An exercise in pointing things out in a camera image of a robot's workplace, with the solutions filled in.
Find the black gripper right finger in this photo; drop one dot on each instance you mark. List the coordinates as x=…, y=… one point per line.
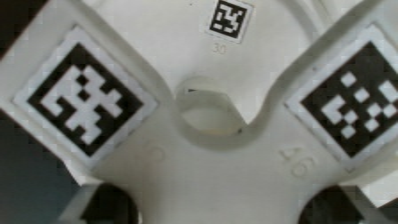
x=340, y=206

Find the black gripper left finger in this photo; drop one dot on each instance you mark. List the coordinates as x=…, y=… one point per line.
x=100, y=206

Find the white cross-shaped table base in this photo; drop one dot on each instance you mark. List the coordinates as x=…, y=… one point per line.
x=87, y=99

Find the white round table top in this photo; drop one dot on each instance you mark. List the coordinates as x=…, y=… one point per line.
x=230, y=41

